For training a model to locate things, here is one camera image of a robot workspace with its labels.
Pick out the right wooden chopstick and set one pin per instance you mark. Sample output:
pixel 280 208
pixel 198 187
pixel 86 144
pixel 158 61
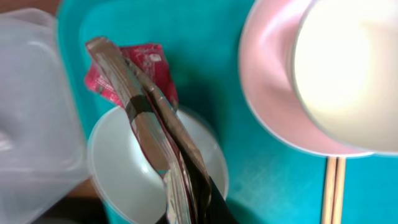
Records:
pixel 339 191

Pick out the grey bowl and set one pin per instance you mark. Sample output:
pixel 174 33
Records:
pixel 128 185

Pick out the white cup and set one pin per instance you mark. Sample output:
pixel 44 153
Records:
pixel 345 71

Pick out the clear plastic bin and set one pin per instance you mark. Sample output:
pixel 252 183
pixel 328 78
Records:
pixel 42 142

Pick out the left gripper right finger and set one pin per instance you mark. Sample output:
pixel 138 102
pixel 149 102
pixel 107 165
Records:
pixel 205 200

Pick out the red snack wrapper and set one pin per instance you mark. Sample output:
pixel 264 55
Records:
pixel 150 59

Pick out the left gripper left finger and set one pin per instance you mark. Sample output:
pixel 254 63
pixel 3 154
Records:
pixel 146 126

